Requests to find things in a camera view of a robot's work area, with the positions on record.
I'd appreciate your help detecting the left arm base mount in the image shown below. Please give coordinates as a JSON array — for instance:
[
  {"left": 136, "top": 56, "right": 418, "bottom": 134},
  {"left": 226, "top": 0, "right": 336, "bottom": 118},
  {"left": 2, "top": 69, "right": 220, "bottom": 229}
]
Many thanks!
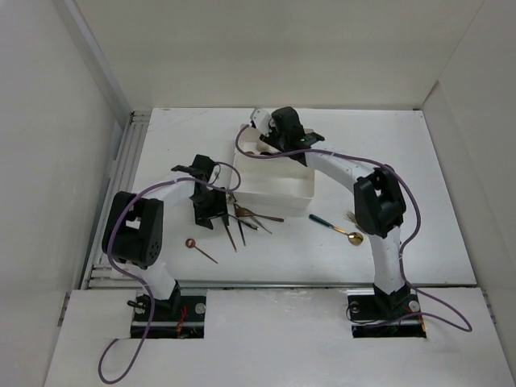
[{"left": 127, "top": 293, "right": 206, "bottom": 339}]

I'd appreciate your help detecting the white near plastic container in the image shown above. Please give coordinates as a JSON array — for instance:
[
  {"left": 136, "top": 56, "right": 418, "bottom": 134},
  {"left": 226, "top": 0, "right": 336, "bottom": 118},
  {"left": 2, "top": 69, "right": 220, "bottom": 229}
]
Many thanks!
[{"left": 233, "top": 154, "right": 315, "bottom": 210}]

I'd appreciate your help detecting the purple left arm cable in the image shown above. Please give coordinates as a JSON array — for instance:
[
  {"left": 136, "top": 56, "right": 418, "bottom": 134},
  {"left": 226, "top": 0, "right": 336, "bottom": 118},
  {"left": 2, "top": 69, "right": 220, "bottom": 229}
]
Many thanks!
[{"left": 98, "top": 162, "right": 242, "bottom": 383}]

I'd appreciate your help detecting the copper fork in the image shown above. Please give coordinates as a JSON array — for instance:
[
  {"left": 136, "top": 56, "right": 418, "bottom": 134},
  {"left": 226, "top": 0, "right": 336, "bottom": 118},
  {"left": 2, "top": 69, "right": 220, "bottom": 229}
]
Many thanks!
[{"left": 222, "top": 214, "right": 238, "bottom": 252}]

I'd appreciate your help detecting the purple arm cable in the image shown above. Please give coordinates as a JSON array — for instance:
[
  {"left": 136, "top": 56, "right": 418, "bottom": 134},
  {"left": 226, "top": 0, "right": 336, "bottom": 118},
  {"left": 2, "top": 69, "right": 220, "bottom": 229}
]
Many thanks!
[
  {"left": 98, "top": 162, "right": 242, "bottom": 383},
  {"left": 235, "top": 123, "right": 473, "bottom": 334}
]

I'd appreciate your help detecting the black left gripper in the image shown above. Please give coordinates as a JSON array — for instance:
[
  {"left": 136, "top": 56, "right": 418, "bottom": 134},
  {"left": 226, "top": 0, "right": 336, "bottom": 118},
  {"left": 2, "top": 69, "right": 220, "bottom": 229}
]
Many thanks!
[{"left": 190, "top": 186, "right": 227, "bottom": 229}]

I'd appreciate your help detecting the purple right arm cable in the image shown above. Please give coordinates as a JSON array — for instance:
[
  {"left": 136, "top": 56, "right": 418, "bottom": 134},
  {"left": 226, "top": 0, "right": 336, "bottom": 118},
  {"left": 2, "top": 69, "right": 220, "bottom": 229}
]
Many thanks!
[{"left": 235, "top": 123, "right": 473, "bottom": 334}]

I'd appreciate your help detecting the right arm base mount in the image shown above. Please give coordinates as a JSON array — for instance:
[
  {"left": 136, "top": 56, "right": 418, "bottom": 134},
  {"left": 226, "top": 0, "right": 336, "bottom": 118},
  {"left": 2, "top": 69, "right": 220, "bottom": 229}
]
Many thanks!
[{"left": 346, "top": 294, "right": 427, "bottom": 339}]

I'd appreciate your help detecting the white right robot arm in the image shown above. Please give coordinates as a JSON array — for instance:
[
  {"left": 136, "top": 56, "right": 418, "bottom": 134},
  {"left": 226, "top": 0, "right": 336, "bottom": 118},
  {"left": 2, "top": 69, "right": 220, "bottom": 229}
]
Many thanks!
[{"left": 250, "top": 106, "right": 410, "bottom": 318}]

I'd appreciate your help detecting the black fork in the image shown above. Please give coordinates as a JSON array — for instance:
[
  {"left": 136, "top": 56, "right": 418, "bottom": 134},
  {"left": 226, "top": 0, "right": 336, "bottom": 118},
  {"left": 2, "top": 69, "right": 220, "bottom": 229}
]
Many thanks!
[{"left": 233, "top": 202, "right": 247, "bottom": 247}]

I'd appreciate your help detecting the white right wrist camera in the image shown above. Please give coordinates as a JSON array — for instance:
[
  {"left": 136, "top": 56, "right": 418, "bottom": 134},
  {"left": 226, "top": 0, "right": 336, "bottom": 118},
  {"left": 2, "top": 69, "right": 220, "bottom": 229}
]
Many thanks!
[{"left": 250, "top": 108, "right": 275, "bottom": 137}]

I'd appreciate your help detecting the small copper spoon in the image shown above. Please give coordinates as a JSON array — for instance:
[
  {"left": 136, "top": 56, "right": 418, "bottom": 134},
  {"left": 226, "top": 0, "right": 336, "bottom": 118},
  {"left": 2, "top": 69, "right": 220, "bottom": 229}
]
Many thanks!
[{"left": 185, "top": 238, "right": 218, "bottom": 264}]

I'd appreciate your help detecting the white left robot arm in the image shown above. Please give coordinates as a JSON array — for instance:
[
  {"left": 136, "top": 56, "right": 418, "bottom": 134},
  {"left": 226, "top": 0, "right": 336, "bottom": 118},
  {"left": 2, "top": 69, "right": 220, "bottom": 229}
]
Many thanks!
[{"left": 102, "top": 155, "right": 228, "bottom": 320}]

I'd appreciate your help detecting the white plastic container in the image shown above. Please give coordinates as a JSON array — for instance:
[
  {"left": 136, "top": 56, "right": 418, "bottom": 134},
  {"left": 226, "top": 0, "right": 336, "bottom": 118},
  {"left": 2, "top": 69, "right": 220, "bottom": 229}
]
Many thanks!
[
  {"left": 234, "top": 124, "right": 321, "bottom": 160},
  {"left": 233, "top": 154, "right": 315, "bottom": 210}
]

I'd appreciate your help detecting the gold fork green handle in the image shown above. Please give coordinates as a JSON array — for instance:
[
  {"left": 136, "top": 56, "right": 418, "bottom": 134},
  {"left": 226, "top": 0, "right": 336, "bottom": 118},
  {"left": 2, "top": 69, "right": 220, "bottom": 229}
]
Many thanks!
[{"left": 346, "top": 211, "right": 357, "bottom": 223}]

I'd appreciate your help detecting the white far plastic container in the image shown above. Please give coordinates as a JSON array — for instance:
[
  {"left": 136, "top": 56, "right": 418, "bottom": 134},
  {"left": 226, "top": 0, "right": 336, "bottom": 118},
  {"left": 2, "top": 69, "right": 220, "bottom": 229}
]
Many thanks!
[{"left": 234, "top": 124, "right": 321, "bottom": 160}]

